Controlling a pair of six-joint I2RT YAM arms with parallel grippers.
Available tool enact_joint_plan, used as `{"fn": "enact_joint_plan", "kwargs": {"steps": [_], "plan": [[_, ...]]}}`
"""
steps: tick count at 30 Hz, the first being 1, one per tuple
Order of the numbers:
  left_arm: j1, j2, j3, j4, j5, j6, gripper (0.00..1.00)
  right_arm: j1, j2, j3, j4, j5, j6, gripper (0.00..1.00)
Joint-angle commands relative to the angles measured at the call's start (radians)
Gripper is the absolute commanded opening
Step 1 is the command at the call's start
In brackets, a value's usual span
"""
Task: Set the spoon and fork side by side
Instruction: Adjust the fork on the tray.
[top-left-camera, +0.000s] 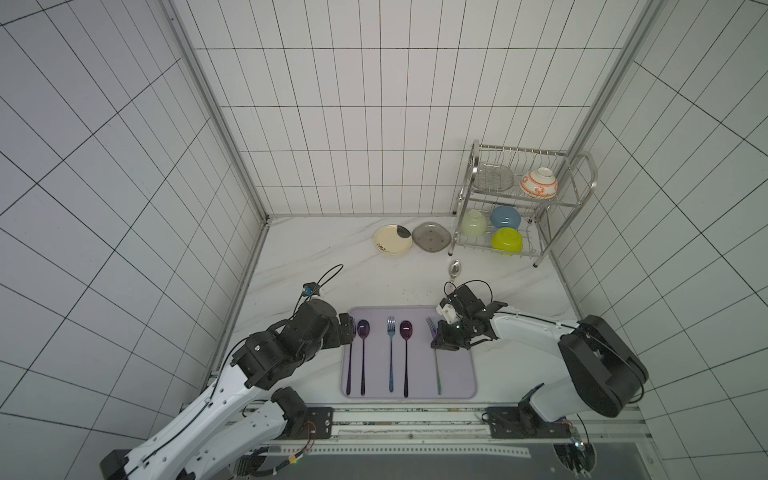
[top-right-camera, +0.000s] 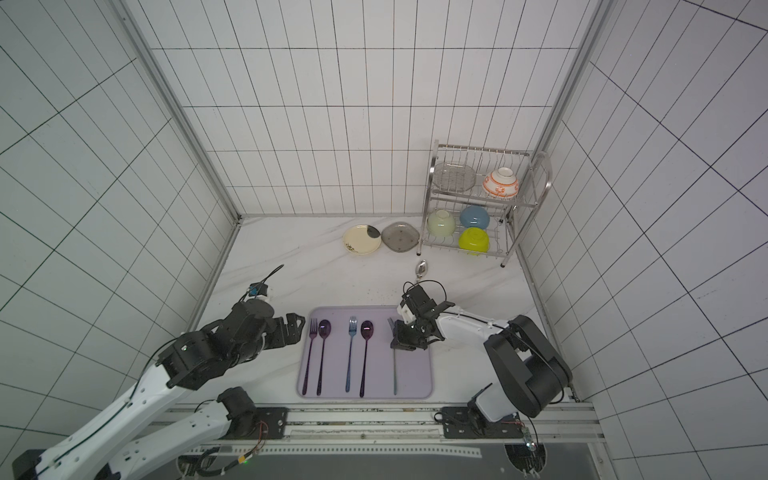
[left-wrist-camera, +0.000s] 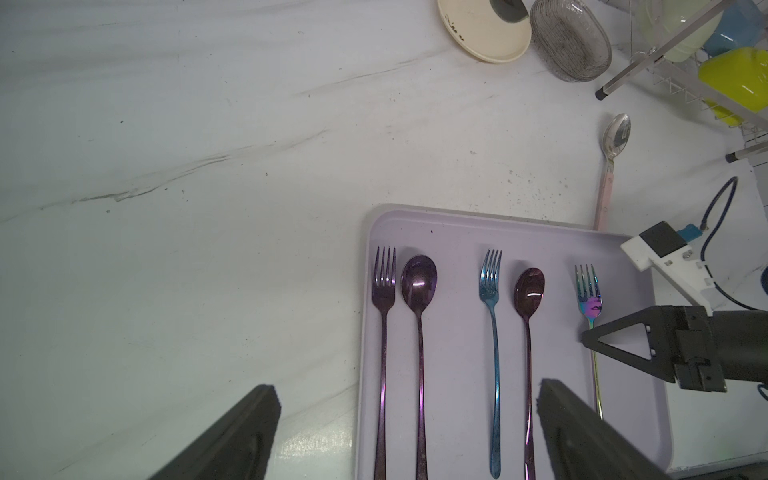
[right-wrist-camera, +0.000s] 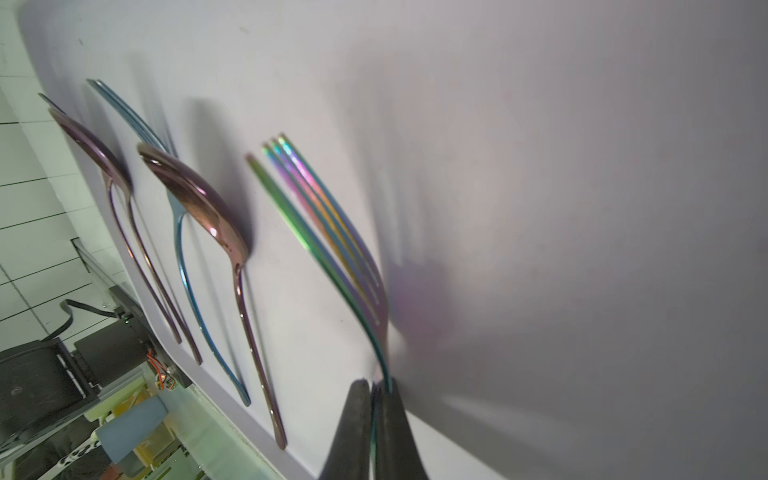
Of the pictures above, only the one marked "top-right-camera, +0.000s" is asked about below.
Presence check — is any pink handled spoon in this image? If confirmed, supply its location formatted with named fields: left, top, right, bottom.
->
left=415, top=259, right=428, bottom=284

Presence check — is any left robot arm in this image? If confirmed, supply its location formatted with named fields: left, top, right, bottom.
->
left=12, top=298, right=306, bottom=479

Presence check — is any purple fork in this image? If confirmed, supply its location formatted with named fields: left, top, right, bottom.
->
left=301, top=318, right=319, bottom=395

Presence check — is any white orange patterned bowl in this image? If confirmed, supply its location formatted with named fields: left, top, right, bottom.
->
left=482, top=167, right=519, bottom=199

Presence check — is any lime green bowl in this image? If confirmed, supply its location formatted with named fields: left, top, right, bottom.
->
left=458, top=227, right=490, bottom=254

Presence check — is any blue bowl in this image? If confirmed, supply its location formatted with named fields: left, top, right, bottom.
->
left=459, top=205, right=490, bottom=230

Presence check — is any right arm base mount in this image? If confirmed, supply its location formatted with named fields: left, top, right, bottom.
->
left=433, top=407, right=525, bottom=440

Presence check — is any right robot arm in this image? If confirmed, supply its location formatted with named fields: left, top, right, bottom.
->
left=391, top=302, right=573, bottom=422

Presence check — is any aluminium mounting rail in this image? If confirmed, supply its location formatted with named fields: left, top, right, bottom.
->
left=122, top=401, right=607, bottom=460

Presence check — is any lilac placemat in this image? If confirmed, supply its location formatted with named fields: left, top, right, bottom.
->
left=297, top=306, right=433, bottom=401

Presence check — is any cream plate with dark patch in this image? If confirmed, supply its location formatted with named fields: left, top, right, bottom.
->
left=342, top=225, right=382, bottom=255

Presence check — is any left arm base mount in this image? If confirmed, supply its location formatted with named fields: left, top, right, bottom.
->
left=231, top=407, right=289, bottom=440

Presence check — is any pale green bowl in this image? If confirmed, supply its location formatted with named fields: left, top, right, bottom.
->
left=427, top=209, right=456, bottom=238

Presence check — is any dark purple spoon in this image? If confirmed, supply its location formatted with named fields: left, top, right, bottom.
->
left=359, top=320, right=374, bottom=398

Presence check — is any blue fork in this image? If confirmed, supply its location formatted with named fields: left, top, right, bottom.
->
left=345, top=316, right=358, bottom=392

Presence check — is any metal dish rack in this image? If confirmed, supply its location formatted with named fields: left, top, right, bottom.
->
left=416, top=140, right=553, bottom=267

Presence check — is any grey plate in rack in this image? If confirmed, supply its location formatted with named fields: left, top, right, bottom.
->
left=432, top=162, right=477, bottom=193

